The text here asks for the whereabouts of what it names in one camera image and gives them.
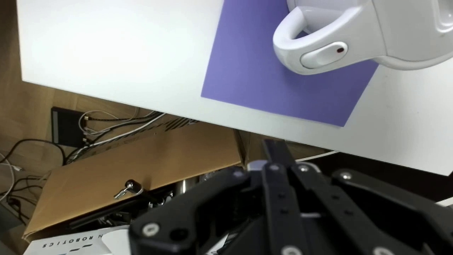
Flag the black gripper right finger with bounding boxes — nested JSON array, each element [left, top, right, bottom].
[[262, 140, 453, 255]]

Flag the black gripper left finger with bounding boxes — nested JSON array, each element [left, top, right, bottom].
[[129, 167, 262, 255]]

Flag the white electric kettle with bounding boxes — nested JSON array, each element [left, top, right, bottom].
[[273, 0, 453, 75]]

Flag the brown cardboard box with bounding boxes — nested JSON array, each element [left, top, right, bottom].
[[23, 123, 242, 241]]

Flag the white printed label sheet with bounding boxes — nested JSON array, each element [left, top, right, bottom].
[[23, 227, 132, 255]]

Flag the purple mat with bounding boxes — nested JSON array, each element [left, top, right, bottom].
[[201, 0, 378, 126]]

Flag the metal toggle switch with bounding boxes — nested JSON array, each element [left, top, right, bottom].
[[113, 180, 143, 200]]

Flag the tangled floor cables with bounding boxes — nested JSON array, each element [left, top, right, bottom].
[[0, 109, 167, 224]]

